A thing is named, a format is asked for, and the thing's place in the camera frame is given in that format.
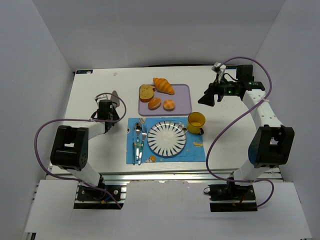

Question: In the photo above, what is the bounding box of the yellow enamel mug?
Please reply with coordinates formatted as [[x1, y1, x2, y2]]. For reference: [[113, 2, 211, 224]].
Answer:
[[187, 112, 206, 136]]

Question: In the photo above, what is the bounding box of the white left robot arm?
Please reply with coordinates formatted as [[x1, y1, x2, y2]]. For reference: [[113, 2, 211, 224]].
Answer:
[[50, 99, 120, 189]]

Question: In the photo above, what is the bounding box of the blue cartoon placemat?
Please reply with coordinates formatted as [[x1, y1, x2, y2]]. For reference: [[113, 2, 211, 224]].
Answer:
[[139, 117, 206, 164]]

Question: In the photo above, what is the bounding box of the sesame cream bun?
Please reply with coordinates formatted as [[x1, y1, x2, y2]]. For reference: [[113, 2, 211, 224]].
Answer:
[[148, 97, 162, 110]]

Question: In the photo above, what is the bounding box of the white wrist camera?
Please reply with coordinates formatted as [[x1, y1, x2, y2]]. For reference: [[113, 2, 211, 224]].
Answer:
[[94, 93, 109, 102], [211, 62, 226, 83]]

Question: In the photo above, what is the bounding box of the aluminium table frame rail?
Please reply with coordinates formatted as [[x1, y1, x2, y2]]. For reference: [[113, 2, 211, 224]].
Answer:
[[24, 162, 284, 240]]

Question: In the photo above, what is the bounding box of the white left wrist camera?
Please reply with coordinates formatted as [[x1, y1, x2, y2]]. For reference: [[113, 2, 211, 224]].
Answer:
[[94, 93, 109, 102]]

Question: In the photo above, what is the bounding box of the silver spoon teal handle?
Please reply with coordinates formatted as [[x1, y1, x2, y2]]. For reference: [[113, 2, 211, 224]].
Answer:
[[134, 121, 142, 165]]

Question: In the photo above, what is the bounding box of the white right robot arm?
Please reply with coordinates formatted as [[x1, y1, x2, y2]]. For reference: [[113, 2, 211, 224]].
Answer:
[[198, 62, 295, 186]]

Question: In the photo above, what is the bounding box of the round golden bread roll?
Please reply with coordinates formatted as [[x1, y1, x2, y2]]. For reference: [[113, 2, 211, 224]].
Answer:
[[163, 99, 176, 111]]

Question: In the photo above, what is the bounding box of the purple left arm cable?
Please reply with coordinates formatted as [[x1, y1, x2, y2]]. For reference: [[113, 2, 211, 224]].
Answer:
[[34, 92, 127, 210]]

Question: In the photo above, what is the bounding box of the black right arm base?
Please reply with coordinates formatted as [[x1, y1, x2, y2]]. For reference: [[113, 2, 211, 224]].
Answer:
[[203, 182, 258, 213]]

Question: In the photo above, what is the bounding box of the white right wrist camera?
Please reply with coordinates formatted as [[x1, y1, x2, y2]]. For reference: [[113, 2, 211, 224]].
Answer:
[[211, 62, 226, 83]]

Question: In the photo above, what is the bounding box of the silver fork teal handle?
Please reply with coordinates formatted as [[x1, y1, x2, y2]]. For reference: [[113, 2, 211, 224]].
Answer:
[[138, 124, 148, 165]]

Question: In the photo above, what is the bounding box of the brown toast slice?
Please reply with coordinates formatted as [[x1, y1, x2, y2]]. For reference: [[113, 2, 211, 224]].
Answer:
[[139, 84, 156, 103]]

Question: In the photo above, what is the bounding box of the orange striped croissant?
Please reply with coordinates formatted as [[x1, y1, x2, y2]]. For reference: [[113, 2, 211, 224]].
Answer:
[[153, 77, 175, 95]]

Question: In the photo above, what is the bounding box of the white blue striped plate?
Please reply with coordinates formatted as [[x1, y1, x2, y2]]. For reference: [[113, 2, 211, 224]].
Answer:
[[147, 120, 187, 158]]

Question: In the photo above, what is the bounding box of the silver knife teal handle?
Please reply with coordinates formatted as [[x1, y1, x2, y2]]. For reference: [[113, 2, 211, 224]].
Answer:
[[132, 128, 136, 165]]

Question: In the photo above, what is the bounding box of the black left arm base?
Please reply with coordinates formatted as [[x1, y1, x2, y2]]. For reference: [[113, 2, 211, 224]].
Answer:
[[73, 184, 125, 210]]

